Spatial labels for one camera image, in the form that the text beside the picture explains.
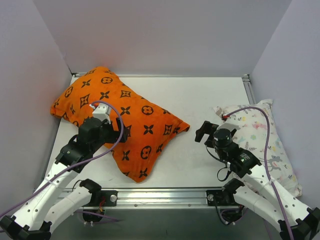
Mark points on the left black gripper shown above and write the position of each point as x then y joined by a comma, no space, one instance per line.
120,130

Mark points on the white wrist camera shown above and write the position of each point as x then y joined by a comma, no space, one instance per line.
101,111
229,123

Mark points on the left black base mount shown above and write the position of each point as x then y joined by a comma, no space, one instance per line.
103,198

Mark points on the aluminium back rail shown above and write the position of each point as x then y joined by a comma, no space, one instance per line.
78,74

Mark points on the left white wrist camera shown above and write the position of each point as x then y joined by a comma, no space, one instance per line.
101,111

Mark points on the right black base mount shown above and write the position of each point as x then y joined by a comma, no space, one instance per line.
220,198

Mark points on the aluminium rail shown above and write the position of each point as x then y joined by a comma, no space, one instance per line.
159,198
78,74
248,89

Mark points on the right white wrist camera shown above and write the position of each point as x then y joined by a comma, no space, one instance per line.
229,123

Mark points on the aluminium right side rail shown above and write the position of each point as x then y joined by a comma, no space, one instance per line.
248,89

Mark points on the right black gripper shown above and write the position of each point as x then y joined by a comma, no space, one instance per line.
208,133

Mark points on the aluminium front rail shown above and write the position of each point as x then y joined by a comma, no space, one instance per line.
159,198

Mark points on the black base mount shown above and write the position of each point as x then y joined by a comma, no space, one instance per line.
103,198
220,198

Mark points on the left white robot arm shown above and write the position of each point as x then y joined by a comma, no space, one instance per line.
40,214

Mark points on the orange patterned pillowcase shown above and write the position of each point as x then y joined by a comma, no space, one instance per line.
150,127

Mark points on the white floral animal pillow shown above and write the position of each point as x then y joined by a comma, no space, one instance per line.
252,137

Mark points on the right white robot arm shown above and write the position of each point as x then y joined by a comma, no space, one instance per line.
253,188

